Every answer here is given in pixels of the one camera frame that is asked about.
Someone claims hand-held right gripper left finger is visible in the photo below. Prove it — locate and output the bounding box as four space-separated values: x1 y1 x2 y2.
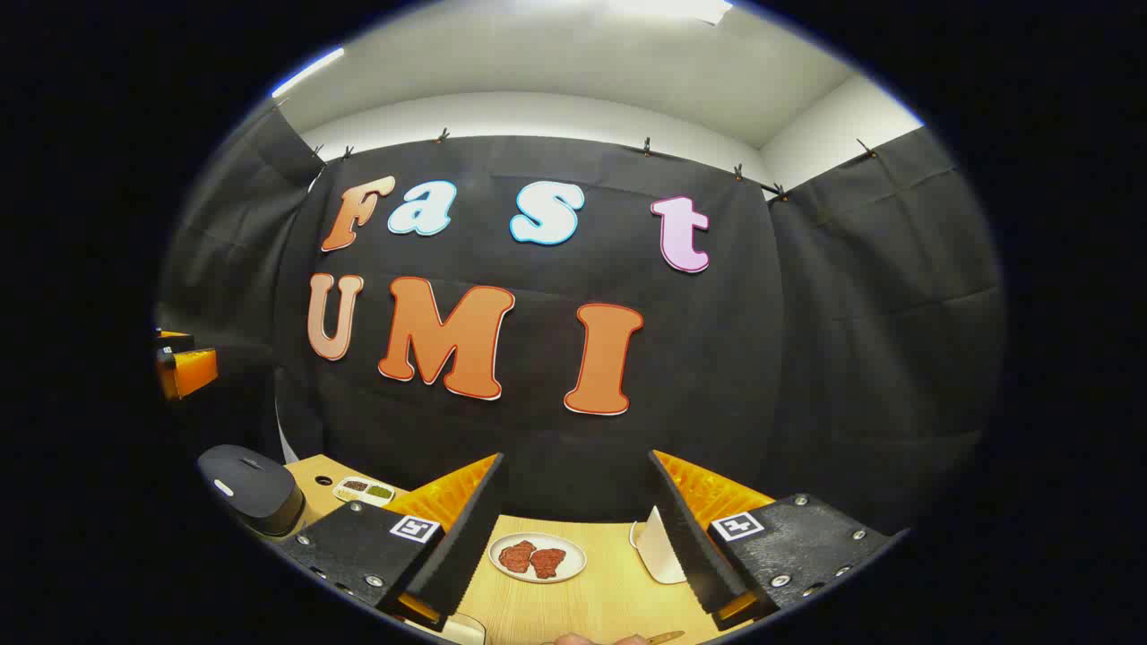
285 452 505 632

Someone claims white divided sauce dish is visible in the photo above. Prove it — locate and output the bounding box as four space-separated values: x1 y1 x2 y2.
332 476 396 508

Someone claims white toaster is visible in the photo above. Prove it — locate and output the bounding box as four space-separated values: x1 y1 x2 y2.
629 505 688 586

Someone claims white round plate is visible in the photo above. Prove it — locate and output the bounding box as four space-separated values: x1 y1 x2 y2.
488 532 588 585

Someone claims black rice cooker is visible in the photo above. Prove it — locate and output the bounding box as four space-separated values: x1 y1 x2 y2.
197 444 307 540

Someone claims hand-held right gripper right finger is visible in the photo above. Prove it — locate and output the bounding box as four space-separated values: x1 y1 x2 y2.
647 450 908 633

